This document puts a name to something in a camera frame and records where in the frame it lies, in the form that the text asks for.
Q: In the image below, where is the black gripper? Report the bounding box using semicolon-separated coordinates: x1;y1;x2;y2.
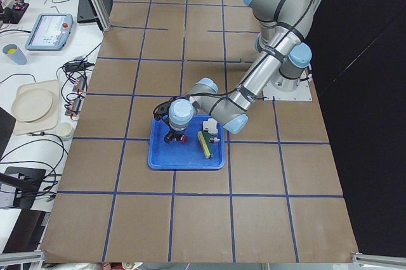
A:
153;98;190;143

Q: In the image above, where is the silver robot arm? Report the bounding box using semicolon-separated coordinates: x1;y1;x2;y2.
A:
153;0;314;143

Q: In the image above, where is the blue plastic tray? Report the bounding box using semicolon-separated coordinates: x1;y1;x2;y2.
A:
148;114;226;170

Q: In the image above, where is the green yellow terminal block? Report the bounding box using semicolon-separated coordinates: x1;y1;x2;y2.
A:
197;131;220;158

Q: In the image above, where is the white circuit breaker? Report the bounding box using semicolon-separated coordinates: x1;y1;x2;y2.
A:
202;118;218;136

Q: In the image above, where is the white paper cup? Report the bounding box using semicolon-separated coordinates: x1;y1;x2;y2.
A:
55;122;74;139

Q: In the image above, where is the beige serving tray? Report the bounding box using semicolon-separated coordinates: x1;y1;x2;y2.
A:
11;80;60;135

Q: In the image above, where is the beige plate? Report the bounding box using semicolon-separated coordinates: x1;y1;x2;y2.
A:
11;88;53;122

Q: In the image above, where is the blue teach pendant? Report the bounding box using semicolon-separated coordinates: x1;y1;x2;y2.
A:
25;13;74;51

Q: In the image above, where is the blue cup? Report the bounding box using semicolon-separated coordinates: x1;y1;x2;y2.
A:
3;44;27;65

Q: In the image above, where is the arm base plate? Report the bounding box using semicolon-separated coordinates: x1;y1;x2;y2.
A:
263;72;312;101

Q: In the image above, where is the black camera stand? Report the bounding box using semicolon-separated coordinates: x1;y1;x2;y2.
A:
1;166;46;209

